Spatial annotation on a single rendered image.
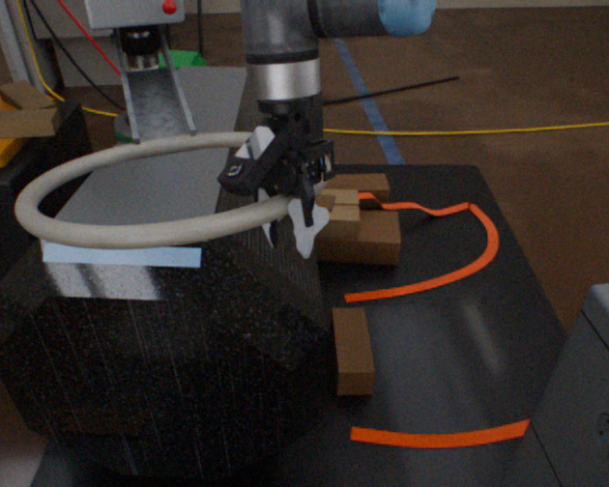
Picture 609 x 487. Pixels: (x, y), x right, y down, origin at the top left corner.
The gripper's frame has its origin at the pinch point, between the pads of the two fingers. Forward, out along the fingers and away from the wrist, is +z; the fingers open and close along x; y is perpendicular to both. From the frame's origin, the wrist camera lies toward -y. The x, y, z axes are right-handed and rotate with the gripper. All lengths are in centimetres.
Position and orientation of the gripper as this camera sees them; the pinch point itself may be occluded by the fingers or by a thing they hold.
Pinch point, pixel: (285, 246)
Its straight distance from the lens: 73.6
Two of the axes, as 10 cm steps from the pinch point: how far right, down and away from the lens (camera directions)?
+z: 0.7, 9.0, 4.3
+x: -7.5, -2.5, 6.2
